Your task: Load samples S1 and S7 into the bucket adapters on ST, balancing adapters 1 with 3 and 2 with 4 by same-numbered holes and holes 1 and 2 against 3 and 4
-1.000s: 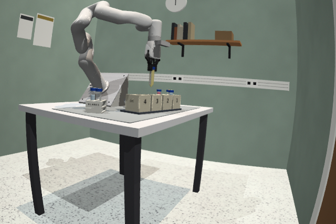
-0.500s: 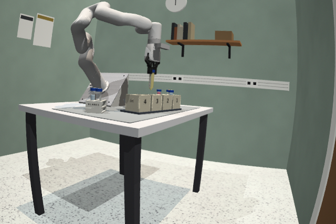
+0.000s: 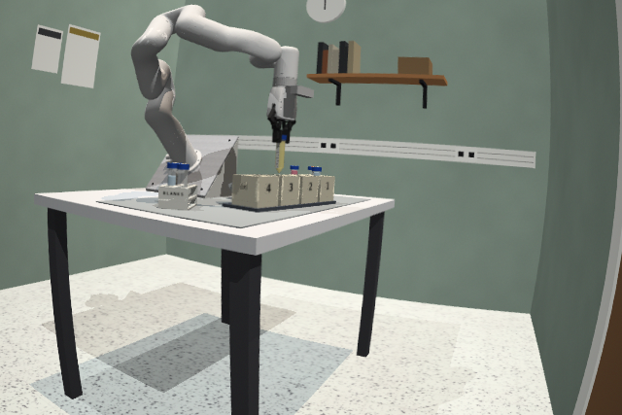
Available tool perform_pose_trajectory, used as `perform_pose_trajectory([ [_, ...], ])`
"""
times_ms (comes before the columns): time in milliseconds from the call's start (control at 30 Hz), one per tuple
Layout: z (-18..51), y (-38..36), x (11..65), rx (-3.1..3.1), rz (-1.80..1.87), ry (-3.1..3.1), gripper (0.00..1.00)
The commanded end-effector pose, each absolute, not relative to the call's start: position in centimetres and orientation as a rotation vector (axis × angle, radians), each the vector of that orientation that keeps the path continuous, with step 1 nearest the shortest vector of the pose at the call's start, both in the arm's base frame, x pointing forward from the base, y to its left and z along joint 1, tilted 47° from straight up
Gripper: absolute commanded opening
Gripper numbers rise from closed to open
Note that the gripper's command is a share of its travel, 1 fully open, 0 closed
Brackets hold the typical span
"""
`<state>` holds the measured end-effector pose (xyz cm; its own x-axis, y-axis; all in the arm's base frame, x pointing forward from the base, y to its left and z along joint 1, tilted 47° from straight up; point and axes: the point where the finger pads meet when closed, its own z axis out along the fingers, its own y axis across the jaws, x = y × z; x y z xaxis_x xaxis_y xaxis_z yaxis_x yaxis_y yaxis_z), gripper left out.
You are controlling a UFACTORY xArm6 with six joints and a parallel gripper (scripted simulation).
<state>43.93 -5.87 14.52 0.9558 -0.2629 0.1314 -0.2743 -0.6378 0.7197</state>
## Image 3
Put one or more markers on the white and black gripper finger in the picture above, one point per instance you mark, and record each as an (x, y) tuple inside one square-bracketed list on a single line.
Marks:
[(287, 129), (276, 126)]

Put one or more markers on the white tube rack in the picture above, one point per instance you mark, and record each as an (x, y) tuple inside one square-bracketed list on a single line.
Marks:
[(176, 198)]

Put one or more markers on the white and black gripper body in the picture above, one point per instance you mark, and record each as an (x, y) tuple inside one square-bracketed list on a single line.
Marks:
[(285, 103)]

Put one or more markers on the grey flat mat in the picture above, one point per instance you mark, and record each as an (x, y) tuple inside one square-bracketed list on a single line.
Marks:
[(214, 213)]

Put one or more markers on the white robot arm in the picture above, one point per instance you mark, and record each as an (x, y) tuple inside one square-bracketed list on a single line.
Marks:
[(193, 27)]

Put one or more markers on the beige square adapter with holes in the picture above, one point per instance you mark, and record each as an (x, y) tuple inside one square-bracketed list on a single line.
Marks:
[(326, 188), (308, 192), (288, 189)]

